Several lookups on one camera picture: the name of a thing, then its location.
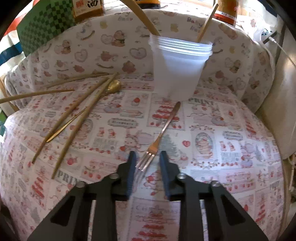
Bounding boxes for rose gold fork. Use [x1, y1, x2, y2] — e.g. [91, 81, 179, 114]
[135, 101, 181, 173]

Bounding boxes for wooden chopstick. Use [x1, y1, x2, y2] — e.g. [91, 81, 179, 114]
[51, 72, 119, 179]
[0, 89, 74, 104]
[120, 0, 160, 36]
[31, 76, 110, 164]
[44, 72, 109, 88]
[196, 3, 219, 43]

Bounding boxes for gold spoon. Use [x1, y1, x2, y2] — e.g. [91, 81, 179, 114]
[46, 80, 121, 143]

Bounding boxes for printed patterned tablecloth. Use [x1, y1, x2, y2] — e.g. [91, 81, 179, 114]
[1, 11, 284, 240]

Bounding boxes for beige cabinet panel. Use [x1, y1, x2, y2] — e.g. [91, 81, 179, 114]
[256, 27, 295, 159]

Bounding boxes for white plastic cup stack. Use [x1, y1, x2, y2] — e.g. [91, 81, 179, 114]
[149, 34, 213, 101]

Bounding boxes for striped hanging cloth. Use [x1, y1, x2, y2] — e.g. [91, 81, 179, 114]
[1, 0, 39, 72]

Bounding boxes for wooden chopstick in cup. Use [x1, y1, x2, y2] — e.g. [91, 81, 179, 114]
[120, 0, 160, 36]
[196, 3, 219, 43]

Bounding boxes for green checkered box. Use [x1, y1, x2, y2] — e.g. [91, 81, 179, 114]
[16, 0, 75, 56]

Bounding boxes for small red-capped sauce bottle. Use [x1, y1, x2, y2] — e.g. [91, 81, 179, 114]
[214, 0, 238, 26]

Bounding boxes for clear liquor bottle amber liquid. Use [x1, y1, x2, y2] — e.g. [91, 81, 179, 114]
[72, 0, 104, 23]

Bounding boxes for dark sauce bottle yellow label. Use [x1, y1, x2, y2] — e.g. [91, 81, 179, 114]
[135, 0, 161, 9]

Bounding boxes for white charging cable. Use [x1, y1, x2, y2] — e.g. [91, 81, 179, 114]
[262, 31, 296, 68]

